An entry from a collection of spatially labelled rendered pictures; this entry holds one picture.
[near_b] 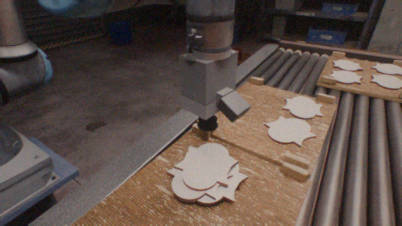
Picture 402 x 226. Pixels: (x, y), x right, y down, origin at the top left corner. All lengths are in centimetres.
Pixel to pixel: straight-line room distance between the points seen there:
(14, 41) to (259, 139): 66
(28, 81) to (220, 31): 53
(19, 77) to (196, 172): 49
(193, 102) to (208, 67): 8
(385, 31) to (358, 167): 435
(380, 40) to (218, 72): 471
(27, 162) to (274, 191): 58
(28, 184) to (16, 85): 24
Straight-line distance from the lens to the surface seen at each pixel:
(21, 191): 72
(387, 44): 504
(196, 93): 40
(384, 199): 69
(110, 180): 63
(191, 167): 54
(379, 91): 116
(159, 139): 72
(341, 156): 75
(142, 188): 57
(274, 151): 67
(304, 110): 87
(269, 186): 58
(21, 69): 72
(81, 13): 29
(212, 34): 36
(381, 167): 77
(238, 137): 69
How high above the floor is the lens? 136
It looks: 32 degrees down
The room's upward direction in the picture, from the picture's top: straight up
